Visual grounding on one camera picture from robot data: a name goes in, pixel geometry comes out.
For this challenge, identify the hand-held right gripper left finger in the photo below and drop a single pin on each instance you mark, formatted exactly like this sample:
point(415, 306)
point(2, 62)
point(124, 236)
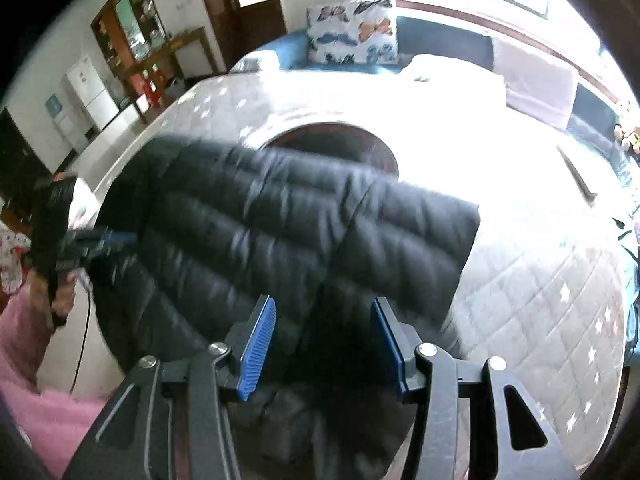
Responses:
point(257, 350)

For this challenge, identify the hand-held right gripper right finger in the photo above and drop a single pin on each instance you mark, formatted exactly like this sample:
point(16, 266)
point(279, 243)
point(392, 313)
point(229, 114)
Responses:
point(387, 345)

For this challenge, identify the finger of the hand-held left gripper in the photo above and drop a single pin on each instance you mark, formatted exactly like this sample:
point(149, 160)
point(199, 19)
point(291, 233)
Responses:
point(107, 240)

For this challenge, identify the black puffer jacket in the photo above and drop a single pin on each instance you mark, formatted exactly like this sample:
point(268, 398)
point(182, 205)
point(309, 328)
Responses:
point(250, 240)

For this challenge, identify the person's left hand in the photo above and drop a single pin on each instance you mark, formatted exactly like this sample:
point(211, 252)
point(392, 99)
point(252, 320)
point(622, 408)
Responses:
point(67, 300)

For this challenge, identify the floral printed cloth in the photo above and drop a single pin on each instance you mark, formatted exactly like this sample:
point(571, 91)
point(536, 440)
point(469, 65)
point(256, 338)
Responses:
point(12, 260)

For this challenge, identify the white water dispenser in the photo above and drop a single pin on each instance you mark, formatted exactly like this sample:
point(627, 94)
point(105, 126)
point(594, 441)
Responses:
point(67, 122)

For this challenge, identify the white refrigerator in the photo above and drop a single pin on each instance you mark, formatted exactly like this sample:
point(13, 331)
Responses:
point(92, 92)

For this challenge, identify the grey quilted star blanket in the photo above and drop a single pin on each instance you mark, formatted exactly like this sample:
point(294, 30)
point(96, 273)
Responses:
point(525, 280)

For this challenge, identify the wooden display cabinet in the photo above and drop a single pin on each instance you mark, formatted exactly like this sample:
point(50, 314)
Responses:
point(145, 40)

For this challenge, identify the striped white blue cloth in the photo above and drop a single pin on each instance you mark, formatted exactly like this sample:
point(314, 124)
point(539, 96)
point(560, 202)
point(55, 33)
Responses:
point(257, 62)

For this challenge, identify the brown wooden door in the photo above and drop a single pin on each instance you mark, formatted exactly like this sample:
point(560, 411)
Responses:
point(235, 15)

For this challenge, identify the blue sofa bed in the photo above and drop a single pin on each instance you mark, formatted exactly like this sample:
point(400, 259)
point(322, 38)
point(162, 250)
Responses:
point(290, 50)

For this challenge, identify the flat butterfly print pillow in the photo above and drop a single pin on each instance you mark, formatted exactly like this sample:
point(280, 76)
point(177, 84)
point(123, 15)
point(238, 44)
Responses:
point(450, 80)

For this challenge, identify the white cushion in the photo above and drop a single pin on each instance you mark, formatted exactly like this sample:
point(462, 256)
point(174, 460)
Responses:
point(537, 82)

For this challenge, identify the square butterfly print pillow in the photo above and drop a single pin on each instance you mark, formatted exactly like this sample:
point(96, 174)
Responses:
point(352, 32)

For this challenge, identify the green brown plush toy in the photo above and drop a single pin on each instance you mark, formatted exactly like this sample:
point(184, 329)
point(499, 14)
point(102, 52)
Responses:
point(629, 135)

